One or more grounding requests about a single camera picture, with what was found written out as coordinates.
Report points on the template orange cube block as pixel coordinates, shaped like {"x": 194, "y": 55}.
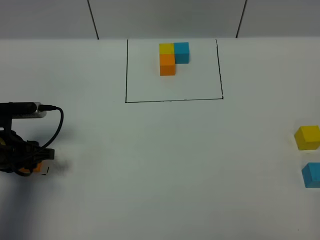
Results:
{"x": 167, "y": 65}

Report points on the template blue cube block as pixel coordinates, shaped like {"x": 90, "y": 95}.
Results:
{"x": 181, "y": 52}

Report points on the template yellow cube block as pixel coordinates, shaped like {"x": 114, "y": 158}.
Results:
{"x": 166, "y": 49}

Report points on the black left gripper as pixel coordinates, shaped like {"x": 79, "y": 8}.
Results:
{"x": 14, "y": 149}

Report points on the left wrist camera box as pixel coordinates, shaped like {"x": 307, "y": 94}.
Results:
{"x": 22, "y": 110}

